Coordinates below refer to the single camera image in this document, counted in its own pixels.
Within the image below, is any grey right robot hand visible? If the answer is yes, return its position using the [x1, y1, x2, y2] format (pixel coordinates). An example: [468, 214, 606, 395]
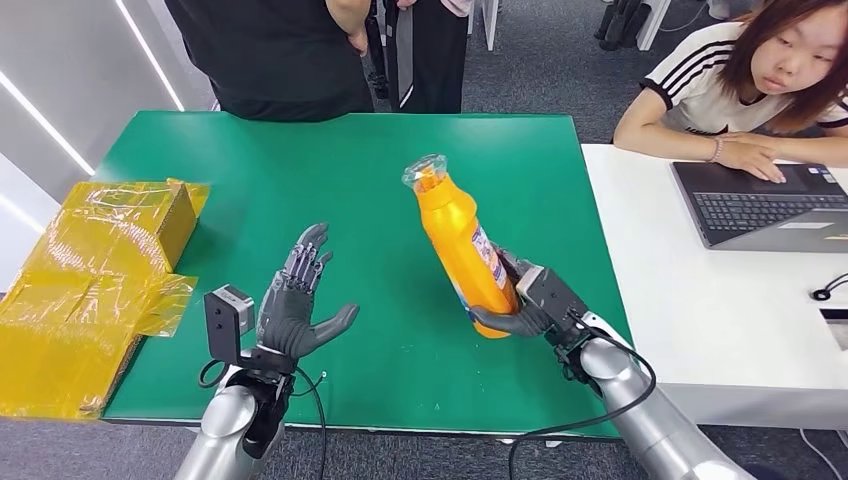
[468, 246, 551, 339]

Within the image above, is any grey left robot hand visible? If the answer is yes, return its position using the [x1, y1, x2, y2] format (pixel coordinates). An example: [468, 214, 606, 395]
[254, 223, 360, 362]

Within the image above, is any orange detergent bottle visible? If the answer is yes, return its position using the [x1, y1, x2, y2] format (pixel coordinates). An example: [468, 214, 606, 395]
[401, 153, 521, 340]

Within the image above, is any green table mat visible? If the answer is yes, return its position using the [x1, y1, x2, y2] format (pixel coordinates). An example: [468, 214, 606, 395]
[100, 110, 634, 440]

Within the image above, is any yellow taped cardboard box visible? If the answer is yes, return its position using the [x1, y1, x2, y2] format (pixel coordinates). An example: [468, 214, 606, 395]
[0, 177, 212, 422]

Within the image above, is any white desk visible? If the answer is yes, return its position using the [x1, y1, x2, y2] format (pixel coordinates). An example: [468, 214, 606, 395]
[581, 143, 848, 432]

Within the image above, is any dark grey laptop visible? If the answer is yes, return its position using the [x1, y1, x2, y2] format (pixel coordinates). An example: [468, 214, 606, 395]
[670, 162, 848, 254]

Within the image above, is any standing person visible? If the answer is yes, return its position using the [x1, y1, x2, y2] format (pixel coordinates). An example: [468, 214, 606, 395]
[384, 0, 475, 115]

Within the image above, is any seated person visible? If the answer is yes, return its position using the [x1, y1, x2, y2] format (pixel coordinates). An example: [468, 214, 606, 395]
[612, 0, 848, 185]

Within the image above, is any white table leg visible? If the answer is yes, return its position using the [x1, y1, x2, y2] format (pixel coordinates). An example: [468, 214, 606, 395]
[466, 0, 499, 52]
[635, 0, 670, 52]

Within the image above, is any black chair base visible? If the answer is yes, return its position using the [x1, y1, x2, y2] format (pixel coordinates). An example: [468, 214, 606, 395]
[594, 0, 651, 52]

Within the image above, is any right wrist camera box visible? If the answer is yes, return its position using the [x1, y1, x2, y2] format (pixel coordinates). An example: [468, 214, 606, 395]
[515, 266, 591, 333]

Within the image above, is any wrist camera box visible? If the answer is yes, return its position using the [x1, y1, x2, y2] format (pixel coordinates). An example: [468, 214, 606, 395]
[515, 266, 591, 333]
[203, 284, 256, 367]

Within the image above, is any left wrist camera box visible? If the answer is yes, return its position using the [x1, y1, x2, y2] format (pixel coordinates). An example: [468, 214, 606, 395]
[203, 284, 256, 367]

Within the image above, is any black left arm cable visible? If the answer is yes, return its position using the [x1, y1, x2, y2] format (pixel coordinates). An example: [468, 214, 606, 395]
[198, 360, 329, 480]

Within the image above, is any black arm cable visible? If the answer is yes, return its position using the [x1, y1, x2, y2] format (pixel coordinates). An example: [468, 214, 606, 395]
[506, 311, 658, 480]
[198, 360, 329, 480]

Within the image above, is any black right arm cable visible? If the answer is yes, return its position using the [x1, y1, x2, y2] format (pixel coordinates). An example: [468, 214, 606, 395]
[506, 311, 658, 480]

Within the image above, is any black desk cable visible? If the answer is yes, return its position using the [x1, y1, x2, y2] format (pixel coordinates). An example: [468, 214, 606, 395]
[811, 272, 848, 303]

